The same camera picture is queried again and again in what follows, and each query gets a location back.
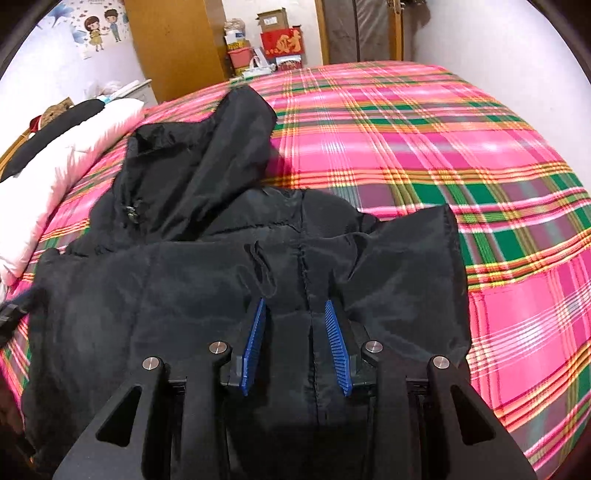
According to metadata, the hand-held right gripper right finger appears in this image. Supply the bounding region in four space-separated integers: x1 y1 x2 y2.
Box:
324 299 539 480

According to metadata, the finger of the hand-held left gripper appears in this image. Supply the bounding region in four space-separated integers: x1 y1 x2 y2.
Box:
0 286 37 347

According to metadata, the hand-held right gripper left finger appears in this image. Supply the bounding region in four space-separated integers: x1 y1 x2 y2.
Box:
52 298 267 480

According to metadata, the black puffer jacket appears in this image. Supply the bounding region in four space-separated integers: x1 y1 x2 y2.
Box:
21 85 474 480

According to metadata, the white quilt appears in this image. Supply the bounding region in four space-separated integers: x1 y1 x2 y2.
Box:
0 97 146 287

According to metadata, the wooden headboard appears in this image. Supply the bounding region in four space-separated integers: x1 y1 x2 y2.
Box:
0 122 42 181

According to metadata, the pink plaid bed sheet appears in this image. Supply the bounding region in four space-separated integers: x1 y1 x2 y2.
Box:
0 62 591 480

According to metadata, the white bedside cabinet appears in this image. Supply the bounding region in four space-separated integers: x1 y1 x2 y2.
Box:
108 79 158 108

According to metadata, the white plastic bag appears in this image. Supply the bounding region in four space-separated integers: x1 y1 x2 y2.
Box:
240 48 277 78

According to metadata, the pink plastic container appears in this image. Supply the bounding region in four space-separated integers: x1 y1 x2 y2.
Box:
227 46 254 69

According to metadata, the red gift box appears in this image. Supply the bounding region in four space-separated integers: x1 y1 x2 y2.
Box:
260 28 304 58

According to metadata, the wooden wardrobe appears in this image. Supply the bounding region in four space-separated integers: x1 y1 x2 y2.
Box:
124 0 232 103

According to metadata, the grey door curtain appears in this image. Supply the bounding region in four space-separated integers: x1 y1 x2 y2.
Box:
323 0 392 65

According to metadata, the brown cardboard box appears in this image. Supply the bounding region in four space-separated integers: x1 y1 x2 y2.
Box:
257 8 289 34

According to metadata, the cartoon wall poster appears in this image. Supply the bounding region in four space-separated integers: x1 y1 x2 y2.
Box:
34 0 127 61

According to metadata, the wooden door frame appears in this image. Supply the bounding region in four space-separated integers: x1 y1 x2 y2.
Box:
315 0 331 65

